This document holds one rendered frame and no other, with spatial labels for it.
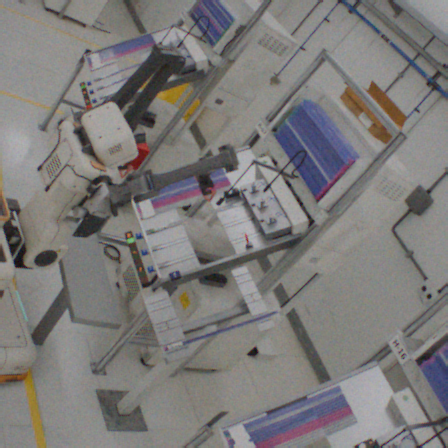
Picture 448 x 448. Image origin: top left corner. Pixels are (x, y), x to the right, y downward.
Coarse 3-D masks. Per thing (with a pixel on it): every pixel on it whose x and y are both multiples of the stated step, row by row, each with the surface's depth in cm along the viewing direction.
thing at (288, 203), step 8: (264, 160) 302; (256, 168) 305; (264, 168) 298; (264, 176) 295; (272, 176) 294; (280, 176) 294; (272, 184) 291; (280, 184) 290; (280, 192) 287; (288, 192) 287; (280, 200) 283; (288, 200) 283; (296, 200) 283; (288, 208) 280; (296, 208) 279; (288, 216) 277; (296, 216) 276; (304, 216) 276; (296, 224) 273; (304, 224) 275; (296, 232) 277
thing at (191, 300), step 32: (192, 224) 343; (128, 256) 349; (224, 256) 339; (128, 288) 341; (160, 288) 317; (192, 288) 297; (224, 288) 314; (192, 320) 297; (160, 352) 310; (224, 352) 336
